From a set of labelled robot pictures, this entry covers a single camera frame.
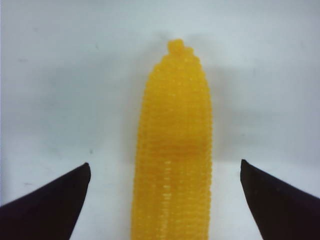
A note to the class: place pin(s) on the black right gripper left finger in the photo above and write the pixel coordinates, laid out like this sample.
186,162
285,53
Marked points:
48,213

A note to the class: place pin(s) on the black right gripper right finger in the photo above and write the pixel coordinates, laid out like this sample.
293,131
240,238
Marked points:
280,210

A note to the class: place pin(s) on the yellow corn cob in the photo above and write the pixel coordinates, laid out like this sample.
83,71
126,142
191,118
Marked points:
173,163

